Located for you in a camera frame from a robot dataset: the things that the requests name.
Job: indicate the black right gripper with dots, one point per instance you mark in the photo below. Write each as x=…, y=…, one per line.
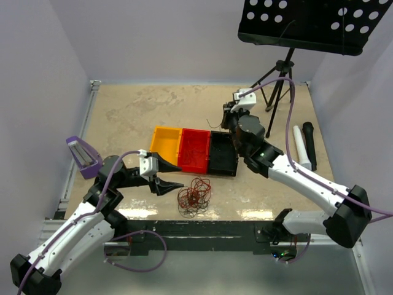
x=228, y=114

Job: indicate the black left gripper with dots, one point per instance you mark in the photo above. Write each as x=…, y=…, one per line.
x=160, y=187

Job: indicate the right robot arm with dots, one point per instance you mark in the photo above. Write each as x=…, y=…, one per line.
x=344, y=212

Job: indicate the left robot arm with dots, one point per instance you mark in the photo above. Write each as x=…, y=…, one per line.
x=95, y=221

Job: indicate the yellow plastic bin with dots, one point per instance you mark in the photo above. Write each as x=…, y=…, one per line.
x=166, y=142

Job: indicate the red plastic bin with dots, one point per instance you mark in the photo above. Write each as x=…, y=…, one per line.
x=194, y=151

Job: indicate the black plastic bin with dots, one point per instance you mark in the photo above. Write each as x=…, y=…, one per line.
x=223, y=159

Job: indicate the black music stand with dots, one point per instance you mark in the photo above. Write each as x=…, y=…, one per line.
x=353, y=34

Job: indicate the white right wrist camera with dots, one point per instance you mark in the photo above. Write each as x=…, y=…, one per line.
x=243, y=99

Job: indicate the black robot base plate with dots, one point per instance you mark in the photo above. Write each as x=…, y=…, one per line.
x=257, y=237

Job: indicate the aluminium table frame rail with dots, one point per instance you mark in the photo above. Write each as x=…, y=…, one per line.
x=50, y=225

